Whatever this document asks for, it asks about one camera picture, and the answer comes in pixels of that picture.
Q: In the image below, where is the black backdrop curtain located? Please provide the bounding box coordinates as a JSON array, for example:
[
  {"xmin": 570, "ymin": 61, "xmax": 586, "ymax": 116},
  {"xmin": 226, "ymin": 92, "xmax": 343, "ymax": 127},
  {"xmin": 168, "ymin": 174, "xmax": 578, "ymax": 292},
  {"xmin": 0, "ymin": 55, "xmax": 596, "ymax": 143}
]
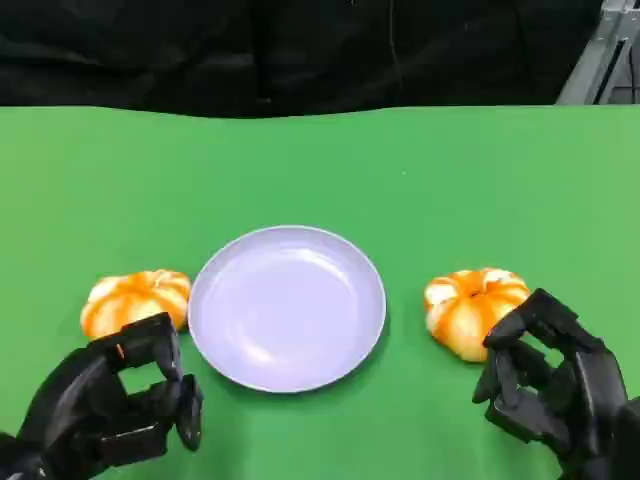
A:
[{"xmin": 0, "ymin": 0, "xmax": 602, "ymax": 119}]

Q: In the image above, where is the green table cloth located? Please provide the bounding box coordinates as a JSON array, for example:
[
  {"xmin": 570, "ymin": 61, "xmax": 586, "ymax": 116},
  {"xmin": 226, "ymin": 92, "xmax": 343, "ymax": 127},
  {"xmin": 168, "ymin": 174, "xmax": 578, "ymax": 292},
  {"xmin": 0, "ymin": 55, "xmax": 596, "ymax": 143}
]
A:
[{"xmin": 0, "ymin": 103, "xmax": 640, "ymax": 480}]

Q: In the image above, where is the grey metal frame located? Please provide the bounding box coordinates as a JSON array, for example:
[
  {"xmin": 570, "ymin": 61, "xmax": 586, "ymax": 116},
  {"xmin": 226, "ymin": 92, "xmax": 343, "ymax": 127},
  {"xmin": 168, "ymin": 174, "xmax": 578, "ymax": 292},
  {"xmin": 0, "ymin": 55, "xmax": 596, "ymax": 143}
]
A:
[{"xmin": 553, "ymin": 0, "xmax": 640, "ymax": 106}]

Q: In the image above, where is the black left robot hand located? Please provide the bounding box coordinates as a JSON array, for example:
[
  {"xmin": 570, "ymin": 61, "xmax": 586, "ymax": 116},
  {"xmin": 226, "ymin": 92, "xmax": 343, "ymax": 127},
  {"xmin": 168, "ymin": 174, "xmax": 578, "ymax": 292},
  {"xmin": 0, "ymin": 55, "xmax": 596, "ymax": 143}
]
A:
[{"xmin": 18, "ymin": 312, "xmax": 205, "ymax": 480}]

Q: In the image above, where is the lilac plate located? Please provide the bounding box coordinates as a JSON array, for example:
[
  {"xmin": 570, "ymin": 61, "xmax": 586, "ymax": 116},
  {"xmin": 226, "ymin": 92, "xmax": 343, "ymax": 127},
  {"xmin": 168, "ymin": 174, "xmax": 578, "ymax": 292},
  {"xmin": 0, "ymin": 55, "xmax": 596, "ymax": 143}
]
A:
[{"xmin": 187, "ymin": 224, "xmax": 389, "ymax": 395}]

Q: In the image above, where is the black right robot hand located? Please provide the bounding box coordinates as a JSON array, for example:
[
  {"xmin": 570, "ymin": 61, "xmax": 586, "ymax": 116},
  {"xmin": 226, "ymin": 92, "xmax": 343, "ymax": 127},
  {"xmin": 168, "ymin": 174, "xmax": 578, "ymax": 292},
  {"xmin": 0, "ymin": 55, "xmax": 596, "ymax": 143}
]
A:
[{"xmin": 472, "ymin": 288, "xmax": 629, "ymax": 480}]

